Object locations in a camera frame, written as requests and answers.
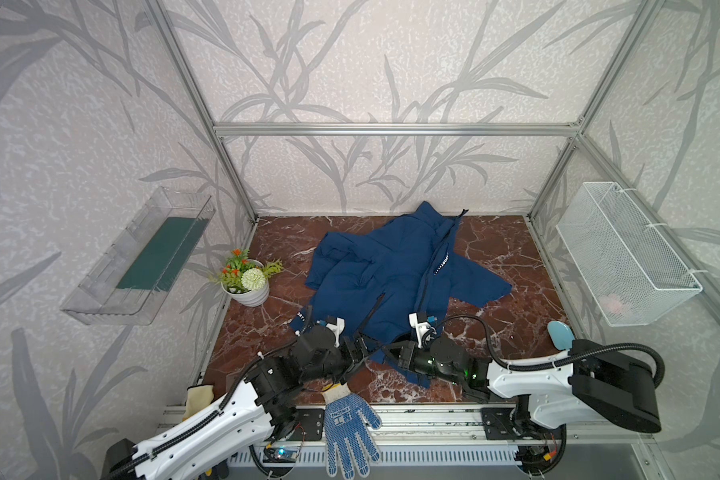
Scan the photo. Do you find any blue zip-up jacket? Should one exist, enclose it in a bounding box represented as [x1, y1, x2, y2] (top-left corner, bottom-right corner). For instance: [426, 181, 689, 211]
[290, 202, 512, 368]

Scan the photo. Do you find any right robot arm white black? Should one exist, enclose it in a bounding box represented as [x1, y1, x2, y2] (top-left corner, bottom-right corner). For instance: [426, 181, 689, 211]
[382, 337, 665, 434]

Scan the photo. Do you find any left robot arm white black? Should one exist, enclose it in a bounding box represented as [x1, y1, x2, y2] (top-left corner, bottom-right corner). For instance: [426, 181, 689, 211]
[102, 325, 368, 479]

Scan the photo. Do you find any blue dotted work glove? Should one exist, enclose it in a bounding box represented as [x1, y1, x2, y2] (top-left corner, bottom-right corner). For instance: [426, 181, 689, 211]
[322, 384, 382, 479]

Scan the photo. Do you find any potted artificial flowers white pot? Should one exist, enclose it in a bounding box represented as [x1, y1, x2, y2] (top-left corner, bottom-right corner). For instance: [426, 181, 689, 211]
[211, 248, 283, 307]

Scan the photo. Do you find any light blue silicone spatula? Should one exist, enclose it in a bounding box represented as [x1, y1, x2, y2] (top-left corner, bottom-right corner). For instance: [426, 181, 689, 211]
[547, 321, 575, 351]

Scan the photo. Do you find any yellow black work glove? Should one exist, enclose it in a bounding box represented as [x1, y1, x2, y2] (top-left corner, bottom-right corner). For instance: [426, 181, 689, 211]
[182, 385, 214, 421]

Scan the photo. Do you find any pink object in basket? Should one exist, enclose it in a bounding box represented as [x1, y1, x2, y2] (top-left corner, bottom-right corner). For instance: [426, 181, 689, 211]
[598, 294, 631, 317]

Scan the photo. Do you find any green sponge mat in tray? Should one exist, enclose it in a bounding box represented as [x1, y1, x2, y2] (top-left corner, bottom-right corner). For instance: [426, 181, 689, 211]
[116, 217, 209, 292]

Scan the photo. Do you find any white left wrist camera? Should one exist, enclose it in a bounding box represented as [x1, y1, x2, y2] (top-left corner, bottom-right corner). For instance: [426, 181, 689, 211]
[325, 316, 345, 348]

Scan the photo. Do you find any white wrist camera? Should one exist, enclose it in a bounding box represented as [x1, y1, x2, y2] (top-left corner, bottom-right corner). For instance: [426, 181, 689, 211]
[409, 311, 438, 349]
[325, 316, 345, 348]

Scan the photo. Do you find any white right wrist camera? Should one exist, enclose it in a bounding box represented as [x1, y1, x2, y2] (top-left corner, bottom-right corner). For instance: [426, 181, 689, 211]
[409, 311, 438, 349]

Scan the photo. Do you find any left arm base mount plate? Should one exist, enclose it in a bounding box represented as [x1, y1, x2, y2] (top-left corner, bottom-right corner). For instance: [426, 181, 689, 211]
[279, 407, 325, 442]

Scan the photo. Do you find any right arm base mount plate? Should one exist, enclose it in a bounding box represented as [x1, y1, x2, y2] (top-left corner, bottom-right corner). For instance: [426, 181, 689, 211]
[480, 406, 567, 443]

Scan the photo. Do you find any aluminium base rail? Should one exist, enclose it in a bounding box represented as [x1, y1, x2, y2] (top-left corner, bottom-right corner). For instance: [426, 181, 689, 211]
[137, 403, 673, 480]

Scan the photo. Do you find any clear plastic wall tray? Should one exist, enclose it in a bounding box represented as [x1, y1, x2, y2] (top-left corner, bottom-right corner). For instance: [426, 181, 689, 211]
[61, 187, 216, 326]

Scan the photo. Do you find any white wire mesh basket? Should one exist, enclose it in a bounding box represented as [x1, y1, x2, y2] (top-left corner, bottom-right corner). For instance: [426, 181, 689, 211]
[556, 182, 703, 327]

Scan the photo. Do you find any left black corrugated cable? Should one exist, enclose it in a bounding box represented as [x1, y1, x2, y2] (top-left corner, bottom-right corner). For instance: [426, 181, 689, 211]
[104, 353, 295, 480]

